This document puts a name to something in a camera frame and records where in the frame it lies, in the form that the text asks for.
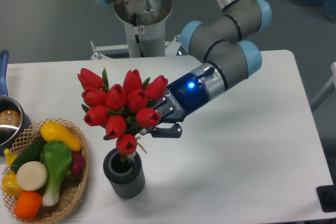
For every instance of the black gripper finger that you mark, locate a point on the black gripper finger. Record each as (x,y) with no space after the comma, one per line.
(170,130)

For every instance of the green cucumber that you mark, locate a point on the green cucumber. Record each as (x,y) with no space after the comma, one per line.
(29,154)

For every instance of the yellow bell pepper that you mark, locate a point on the yellow bell pepper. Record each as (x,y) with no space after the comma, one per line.
(10,185)

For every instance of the orange fruit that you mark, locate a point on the orange fruit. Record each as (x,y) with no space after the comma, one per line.
(27,205)

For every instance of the dark grey ribbed vase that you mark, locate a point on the dark grey ribbed vase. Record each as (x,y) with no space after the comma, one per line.
(126,178)

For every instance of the yellow squash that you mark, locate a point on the yellow squash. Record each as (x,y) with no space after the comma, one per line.
(51,131)

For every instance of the yellow banana tip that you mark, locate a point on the yellow banana tip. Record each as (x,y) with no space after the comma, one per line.
(9,156)

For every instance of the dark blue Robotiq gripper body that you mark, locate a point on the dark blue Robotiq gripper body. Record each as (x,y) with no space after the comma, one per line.
(190,92)

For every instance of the beige round bun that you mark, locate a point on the beige round bun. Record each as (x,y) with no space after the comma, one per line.
(31,176)

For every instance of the white frame at right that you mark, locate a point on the white frame at right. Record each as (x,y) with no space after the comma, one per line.
(327,89)

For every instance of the black device at table edge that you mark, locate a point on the black device at table edge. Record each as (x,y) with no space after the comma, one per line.
(326,195)

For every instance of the blue handled saucepan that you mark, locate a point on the blue handled saucepan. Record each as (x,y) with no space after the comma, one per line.
(13,118)

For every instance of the woven wicker basket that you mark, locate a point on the woven wicker basket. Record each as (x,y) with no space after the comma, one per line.
(72,188)

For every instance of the red tulip bouquet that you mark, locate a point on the red tulip bouquet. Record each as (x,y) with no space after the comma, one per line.
(123,106)

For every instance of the red radish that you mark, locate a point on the red radish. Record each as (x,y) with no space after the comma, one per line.
(78,163)

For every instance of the green bok choy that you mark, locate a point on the green bok choy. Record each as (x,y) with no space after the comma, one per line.
(56,156)

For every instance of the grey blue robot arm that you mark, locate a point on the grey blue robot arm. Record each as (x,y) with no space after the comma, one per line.
(226,57)

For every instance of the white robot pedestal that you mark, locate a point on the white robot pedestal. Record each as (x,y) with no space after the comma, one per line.
(144,25)

